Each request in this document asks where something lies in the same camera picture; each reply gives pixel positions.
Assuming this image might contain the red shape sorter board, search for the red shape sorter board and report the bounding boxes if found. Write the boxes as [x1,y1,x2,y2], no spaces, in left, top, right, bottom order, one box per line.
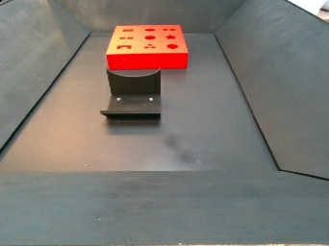
[105,25,188,70]

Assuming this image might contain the black curved holder stand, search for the black curved holder stand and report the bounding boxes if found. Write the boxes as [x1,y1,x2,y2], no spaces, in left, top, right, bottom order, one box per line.
[100,69,160,118]

